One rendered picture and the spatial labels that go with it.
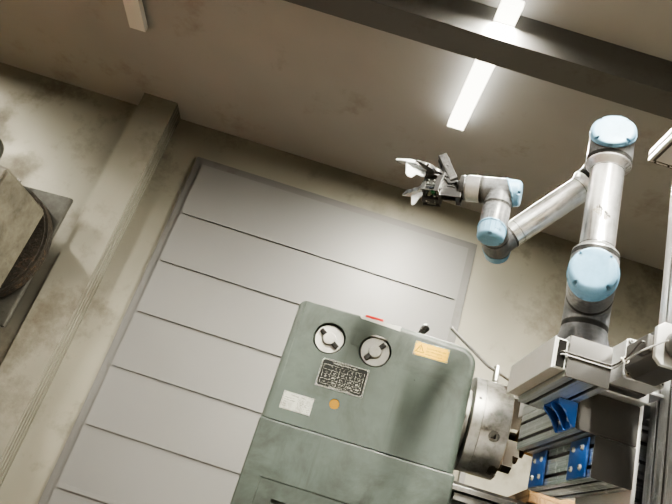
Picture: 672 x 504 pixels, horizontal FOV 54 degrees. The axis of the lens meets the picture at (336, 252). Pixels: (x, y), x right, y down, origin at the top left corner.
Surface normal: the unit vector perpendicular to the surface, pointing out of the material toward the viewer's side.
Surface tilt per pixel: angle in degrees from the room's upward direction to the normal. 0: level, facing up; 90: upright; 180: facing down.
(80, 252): 90
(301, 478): 90
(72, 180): 90
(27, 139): 90
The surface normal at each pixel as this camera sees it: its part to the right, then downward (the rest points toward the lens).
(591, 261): -0.29, -0.36
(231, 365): 0.10, -0.40
